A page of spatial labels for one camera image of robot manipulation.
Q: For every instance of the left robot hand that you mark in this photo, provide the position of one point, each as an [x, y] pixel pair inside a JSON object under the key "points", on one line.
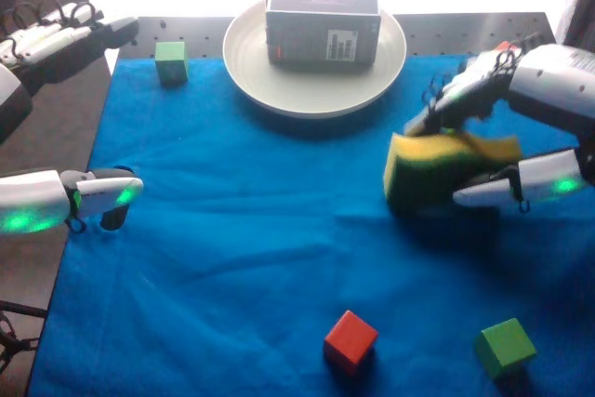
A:
{"points": [[42, 39]]}

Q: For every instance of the black metal stand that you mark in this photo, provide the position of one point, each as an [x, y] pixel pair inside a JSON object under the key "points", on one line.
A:
{"points": [[18, 306]]}

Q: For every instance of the red wooden cube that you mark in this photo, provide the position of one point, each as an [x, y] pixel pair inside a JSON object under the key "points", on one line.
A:
{"points": [[348, 341], [504, 46]]}

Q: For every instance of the green wooden cube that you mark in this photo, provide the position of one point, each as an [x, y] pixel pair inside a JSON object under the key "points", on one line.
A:
{"points": [[504, 346], [171, 62]]}

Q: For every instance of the blue cloth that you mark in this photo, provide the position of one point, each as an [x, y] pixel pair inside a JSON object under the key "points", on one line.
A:
{"points": [[232, 229]]}

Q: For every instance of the grey cardboard box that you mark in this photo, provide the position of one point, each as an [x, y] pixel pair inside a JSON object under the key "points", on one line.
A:
{"points": [[307, 43]]}

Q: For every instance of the yellow green sponge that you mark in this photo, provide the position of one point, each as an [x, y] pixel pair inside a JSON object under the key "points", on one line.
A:
{"points": [[418, 169]]}

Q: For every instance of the white round plate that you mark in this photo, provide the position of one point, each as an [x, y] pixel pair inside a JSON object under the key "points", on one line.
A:
{"points": [[297, 90]]}

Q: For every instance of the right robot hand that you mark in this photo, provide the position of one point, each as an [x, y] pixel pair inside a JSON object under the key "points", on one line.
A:
{"points": [[548, 81]]}

